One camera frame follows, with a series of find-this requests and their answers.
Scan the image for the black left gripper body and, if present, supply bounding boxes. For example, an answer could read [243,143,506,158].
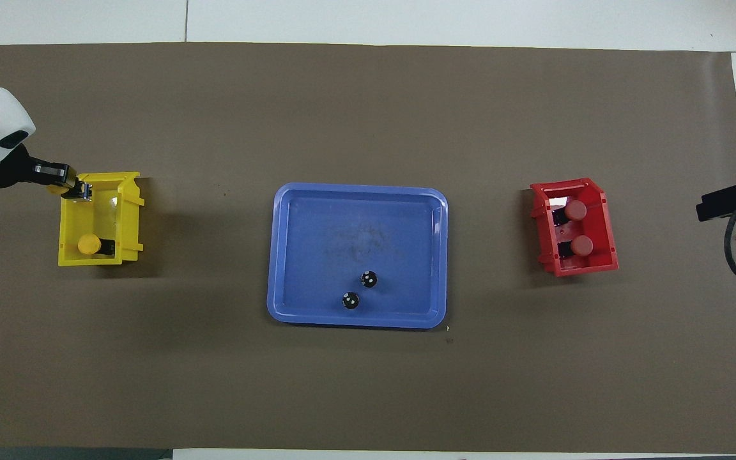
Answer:
[0,143,40,190]

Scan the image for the yellow cap push button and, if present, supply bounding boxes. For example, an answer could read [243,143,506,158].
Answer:
[55,181,93,203]
[77,234,116,257]

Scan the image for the red cap push button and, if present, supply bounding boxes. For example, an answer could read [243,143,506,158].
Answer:
[551,199,588,226]
[556,235,595,259]

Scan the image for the yellow plastic storage bin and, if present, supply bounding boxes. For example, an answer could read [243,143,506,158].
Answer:
[57,171,146,267]

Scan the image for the red plastic storage bin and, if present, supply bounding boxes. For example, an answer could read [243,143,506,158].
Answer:
[529,177,619,278]

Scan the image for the blue plastic tray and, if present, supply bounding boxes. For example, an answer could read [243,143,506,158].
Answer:
[266,183,449,330]

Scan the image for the brown paper table mat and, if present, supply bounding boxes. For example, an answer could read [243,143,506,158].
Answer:
[0,42,736,454]

